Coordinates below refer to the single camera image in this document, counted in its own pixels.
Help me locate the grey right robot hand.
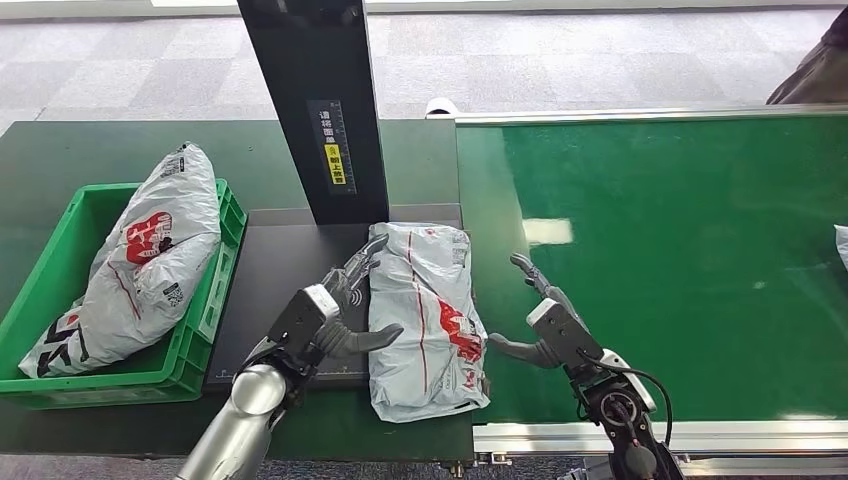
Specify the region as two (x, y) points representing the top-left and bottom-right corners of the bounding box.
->
(488, 253), (588, 370)

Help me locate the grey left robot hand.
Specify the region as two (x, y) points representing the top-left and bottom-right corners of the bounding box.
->
(314, 233), (405, 360)

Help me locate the black inbound scanner machine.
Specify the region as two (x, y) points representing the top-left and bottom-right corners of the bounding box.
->
(203, 0), (475, 392)

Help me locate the green conveyor belt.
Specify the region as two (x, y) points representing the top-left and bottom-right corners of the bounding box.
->
(457, 113), (848, 425)

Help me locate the bulging grey poly mailer package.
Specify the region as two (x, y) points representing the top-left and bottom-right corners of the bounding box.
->
(18, 140), (223, 379)

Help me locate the white roller end cap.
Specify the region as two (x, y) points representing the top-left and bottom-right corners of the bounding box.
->
(425, 97), (460, 121)

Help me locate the green plastic crate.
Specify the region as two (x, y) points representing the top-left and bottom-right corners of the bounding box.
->
(0, 178), (248, 409)

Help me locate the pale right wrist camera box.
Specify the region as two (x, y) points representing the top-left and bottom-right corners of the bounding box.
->
(526, 298), (605, 376)

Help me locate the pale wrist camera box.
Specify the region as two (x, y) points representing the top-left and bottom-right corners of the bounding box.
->
(526, 298), (605, 376)
(266, 283), (341, 364)

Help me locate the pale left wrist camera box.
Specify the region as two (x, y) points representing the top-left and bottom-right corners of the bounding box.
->
(266, 283), (341, 364)

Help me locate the aluminium conveyor frame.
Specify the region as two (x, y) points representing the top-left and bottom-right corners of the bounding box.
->
(427, 103), (848, 480)

